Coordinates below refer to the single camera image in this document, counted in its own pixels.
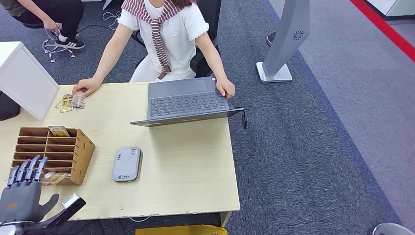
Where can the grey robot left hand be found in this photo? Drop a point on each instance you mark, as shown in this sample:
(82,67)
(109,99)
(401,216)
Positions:
(19,201)

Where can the person's right hand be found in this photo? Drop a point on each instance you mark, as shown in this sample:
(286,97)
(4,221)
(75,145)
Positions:
(86,86)

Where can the person's left hand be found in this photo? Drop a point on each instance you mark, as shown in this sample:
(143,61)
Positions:
(226,87)

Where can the grey laptop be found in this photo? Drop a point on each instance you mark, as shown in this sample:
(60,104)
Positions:
(188,103)

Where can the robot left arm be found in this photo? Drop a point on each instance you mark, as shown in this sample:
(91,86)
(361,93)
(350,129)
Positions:
(6,230)

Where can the person's left forearm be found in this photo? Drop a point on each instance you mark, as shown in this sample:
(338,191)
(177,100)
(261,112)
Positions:
(215,66)

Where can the person's right forearm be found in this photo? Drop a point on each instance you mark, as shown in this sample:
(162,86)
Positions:
(103,66)

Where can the wooden slotted card box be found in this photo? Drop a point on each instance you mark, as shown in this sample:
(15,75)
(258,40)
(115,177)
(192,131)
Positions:
(82,155)

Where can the person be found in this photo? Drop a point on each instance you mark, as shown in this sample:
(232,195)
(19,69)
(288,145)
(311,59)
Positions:
(69,13)
(172,35)

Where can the grey card reader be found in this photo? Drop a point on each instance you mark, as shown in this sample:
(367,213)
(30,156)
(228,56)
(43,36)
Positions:
(126,163)

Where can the black office chair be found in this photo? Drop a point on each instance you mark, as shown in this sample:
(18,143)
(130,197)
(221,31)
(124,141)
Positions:
(201,66)

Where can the chrome stool base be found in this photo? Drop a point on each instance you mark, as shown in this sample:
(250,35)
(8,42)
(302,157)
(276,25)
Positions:
(52,50)

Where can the dark round base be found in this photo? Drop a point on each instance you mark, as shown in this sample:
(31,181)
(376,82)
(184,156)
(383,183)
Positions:
(270,39)

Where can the grey kiosk stand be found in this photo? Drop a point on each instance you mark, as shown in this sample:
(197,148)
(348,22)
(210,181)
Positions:
(285,35)

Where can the black bag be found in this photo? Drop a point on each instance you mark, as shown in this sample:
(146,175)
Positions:
(8,108)

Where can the white furniture leg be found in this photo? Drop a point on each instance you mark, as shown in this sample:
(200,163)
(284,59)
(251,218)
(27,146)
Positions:
(106,4)

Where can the pale wooden desk leg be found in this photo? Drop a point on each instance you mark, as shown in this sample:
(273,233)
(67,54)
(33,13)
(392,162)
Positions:
(226,219)

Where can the yellow floor tape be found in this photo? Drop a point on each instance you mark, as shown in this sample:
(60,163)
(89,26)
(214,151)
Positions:
(181,231)

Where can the red barrier strip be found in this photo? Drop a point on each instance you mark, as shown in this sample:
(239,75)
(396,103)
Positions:
(382,24)

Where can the white cabinet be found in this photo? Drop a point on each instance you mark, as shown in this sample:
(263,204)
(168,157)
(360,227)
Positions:
(398,8)

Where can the grey round object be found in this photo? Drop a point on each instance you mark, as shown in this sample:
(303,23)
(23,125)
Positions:
(392,230)

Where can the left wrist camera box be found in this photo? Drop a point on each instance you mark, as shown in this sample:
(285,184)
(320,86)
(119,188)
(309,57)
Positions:
(73,202)

